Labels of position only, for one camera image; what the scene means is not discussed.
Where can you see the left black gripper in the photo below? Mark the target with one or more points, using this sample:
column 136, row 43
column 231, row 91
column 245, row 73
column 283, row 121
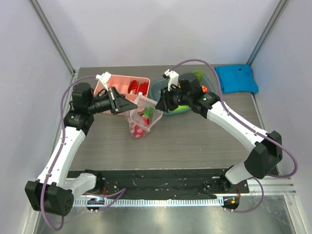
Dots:
column 118, row 103

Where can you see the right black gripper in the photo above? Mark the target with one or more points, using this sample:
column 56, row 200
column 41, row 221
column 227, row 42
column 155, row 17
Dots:
column 166, row 100

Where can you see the clear pink zip top bag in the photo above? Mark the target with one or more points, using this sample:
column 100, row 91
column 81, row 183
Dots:
column 143, row 102

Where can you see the pink dragon fruit toy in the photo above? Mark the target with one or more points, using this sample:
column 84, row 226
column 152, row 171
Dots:
column 140, row 122

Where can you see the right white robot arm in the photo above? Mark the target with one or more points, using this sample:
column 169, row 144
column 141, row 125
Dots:
column 264, row 155

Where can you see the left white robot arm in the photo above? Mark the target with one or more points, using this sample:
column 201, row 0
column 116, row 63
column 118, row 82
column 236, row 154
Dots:
column 51, row 193

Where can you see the pink divided organizer box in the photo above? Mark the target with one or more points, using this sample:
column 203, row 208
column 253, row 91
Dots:
column 122, row 82

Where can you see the green cucumber toy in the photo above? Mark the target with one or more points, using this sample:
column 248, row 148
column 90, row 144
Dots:
column 180, row 109

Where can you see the red fabric item left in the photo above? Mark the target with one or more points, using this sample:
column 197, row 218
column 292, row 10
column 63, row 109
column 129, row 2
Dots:
column 133, row 87

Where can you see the red fabric item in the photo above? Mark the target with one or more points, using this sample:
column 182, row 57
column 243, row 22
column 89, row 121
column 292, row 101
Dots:
column 133, row 87
column 143, row 89

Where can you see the teal plastic fruit tray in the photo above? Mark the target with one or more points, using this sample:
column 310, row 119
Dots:
column 157, row 85

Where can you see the red fabric item right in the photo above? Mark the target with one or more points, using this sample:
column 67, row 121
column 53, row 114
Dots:
column 143, row 89

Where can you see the red strawberry toy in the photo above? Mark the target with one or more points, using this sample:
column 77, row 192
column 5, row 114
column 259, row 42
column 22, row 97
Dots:
column 204, row 89

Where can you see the green lime toy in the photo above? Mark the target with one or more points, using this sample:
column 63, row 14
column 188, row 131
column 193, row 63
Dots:
column 199, row 75

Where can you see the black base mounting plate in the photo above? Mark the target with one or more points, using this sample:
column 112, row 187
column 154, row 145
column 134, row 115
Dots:
column 164, row 184

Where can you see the folded blue cloth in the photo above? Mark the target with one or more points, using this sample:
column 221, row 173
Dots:
column 236, row 78

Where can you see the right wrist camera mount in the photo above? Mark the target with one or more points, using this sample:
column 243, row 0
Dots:
column 172, row 78

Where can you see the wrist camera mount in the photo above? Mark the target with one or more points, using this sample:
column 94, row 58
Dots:
column 103, row 79
column 172, row 78

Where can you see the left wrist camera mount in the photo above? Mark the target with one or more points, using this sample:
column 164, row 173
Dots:
column 103, row 79

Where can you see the white slotted cable duct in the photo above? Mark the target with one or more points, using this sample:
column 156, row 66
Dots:
column 97, row 202

